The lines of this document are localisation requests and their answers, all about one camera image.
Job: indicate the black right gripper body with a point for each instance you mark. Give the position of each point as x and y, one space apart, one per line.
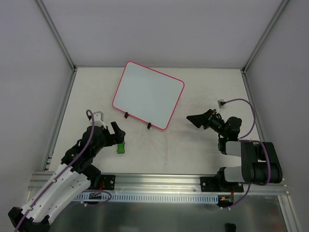
120 135

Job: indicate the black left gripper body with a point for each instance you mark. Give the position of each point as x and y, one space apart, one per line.
214 121

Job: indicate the green bone-shaped eraser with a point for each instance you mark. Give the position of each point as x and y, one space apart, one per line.
121 148

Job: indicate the pink-framed whiteboard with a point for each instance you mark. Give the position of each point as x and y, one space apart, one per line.
148 95

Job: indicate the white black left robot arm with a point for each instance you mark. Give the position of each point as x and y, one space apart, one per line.
259 163

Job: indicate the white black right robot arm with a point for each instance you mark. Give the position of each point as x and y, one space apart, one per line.
74 175

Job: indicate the black object bottom edge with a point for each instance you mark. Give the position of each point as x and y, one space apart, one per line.
230 227

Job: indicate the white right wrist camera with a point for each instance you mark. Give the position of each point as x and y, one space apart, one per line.
99 119

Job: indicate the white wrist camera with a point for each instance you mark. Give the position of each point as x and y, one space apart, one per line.
221 105
99 119

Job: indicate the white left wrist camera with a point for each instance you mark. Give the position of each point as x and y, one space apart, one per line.
221 105

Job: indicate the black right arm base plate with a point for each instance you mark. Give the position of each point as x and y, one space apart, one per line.
106 182

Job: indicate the aluminium mounting rail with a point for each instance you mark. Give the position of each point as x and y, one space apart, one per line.
180 184

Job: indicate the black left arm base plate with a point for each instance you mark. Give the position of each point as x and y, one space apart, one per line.
213 184

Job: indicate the right aluminium frame post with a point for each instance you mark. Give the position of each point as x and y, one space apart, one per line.
270 26

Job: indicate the aluminium frame post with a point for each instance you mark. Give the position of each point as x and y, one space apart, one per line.
270 26
55 33

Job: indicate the white slotted cable duct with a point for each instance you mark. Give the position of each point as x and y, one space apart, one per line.
147 198

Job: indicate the left aluminium frame post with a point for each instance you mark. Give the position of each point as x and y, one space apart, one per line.
55 33

